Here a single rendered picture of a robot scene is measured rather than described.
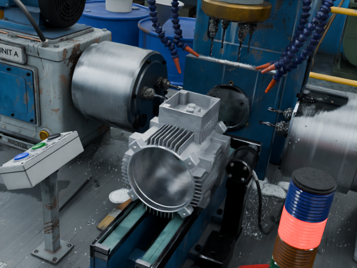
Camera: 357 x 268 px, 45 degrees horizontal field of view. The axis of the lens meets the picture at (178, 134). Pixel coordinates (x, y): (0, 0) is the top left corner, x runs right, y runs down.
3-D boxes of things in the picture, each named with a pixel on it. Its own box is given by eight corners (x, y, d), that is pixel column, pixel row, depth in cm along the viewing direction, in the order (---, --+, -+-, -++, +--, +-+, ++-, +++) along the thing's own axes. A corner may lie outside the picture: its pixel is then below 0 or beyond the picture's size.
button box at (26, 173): (61, 153, 99) (52, 132, 98) (85, 150, 96) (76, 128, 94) (6, 190, 85) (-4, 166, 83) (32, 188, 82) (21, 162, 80)
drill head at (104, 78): (82, 95, 154) (81, 24, 143) (176, 120, 142) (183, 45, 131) (34, 120, 133) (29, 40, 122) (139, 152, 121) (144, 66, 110)
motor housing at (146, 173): (158, 164, 115) (163, 98, 107) (225, 185, 109) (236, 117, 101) (119, 203, 99) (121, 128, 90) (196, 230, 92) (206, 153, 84)
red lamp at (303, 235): (282, 217, 66) (288, 193, 64) (322, 230, 64) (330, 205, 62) (273, 240, 61) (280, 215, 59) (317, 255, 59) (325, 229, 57)
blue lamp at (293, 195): (288, 193, 64) (294, 167, 62) (330, 205, 62) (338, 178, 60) (280, 215, 59) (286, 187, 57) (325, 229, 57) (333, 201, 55)
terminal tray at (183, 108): (177, 116, 107) (179, 89, 104) (218, 126, 104) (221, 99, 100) (155, 134, 97) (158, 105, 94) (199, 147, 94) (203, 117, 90)
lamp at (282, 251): (277, 240, 68) (282, 217, 66) (315, 253, 66) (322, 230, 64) (268, 265, 63) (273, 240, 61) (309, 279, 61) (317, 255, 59)
